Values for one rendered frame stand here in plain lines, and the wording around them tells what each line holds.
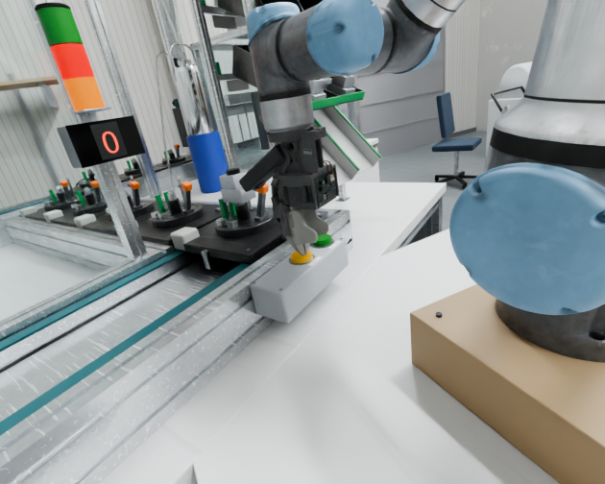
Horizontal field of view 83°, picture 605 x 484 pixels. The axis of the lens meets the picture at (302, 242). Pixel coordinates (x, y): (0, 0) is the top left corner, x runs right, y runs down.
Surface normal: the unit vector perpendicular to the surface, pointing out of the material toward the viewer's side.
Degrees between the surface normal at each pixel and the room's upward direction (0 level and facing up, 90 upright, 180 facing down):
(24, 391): 0
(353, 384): 0
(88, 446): 90
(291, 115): 90
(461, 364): 90
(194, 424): 0
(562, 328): 70
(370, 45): 90
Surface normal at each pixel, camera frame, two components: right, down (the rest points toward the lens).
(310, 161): -0.56, 0.40
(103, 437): 0.81, 0.11
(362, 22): 0.62, 0.22
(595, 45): -0.78, 0.30
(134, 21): 0.45, 0.29
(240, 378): -0.15, -0.91
